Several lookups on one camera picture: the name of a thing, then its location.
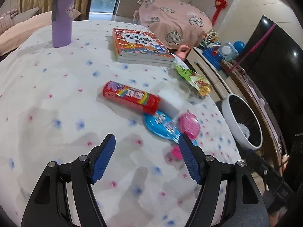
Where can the white foam fruit net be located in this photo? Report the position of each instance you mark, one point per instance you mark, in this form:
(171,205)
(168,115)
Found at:
(243,128)

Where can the green snack packet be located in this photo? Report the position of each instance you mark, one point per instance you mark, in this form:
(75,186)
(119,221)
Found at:
(191,76)

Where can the red lantern decoration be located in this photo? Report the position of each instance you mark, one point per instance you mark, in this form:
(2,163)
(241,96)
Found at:
(222,3)

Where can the wooden door frame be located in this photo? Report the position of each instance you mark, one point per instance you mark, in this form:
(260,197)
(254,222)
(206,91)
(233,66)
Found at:
(91,9)

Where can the small pink plastic piece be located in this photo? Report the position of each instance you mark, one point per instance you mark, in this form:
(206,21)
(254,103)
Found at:
(176,152)

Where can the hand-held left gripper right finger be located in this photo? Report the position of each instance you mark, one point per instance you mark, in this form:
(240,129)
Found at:
(189,160)

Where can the white bin with black bag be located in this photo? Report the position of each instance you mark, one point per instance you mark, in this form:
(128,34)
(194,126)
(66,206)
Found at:
(233,123)

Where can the pink heart print blanket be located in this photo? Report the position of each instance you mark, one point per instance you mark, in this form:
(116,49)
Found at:
(170,16)

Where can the white floral tablecloth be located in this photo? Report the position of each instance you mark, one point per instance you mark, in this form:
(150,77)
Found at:
(59,87)

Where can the small striped cushion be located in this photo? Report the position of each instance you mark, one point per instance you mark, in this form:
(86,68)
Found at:
(8,21)

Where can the blue red toy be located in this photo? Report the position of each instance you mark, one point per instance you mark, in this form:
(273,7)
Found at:
(213,59)

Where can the black television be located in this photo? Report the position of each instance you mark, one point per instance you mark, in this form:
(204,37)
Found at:
(284,75)

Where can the red candy tube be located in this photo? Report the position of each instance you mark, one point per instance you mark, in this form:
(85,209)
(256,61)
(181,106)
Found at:
(130,97)

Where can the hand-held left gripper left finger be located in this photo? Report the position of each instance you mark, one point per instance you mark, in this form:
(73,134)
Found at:
(104,160)

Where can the light blue toy box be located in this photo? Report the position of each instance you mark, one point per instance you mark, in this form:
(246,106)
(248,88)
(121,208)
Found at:
(228,50)

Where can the white tv cabinet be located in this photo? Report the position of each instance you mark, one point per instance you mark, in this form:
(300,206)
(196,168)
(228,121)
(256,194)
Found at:
(208,63)

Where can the pink kettlebell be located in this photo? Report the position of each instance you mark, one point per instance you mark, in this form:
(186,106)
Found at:
(182,53)

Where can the thin pink stick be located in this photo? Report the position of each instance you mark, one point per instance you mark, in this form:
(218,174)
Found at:
(254,47)

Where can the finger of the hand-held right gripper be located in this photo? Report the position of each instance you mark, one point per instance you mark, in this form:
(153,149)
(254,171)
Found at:
(256,162)

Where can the blue spiky ball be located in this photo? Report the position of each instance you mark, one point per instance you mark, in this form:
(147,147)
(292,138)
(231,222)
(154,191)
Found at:
(238,46)

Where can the pink grey sofa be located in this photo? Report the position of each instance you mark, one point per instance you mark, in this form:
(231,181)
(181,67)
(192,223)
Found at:
(28,26)

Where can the ferris wheel toy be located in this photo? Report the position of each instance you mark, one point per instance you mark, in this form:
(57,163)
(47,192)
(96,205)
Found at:
(210,37)

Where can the purple drink bottle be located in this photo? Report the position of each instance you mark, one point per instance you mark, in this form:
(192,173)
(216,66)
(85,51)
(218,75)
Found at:
(61,28)

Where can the white foam piece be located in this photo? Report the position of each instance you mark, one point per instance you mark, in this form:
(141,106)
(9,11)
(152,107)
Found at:
(171,101)

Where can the stack of children's books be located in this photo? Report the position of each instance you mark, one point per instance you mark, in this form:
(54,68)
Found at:
(139,43)

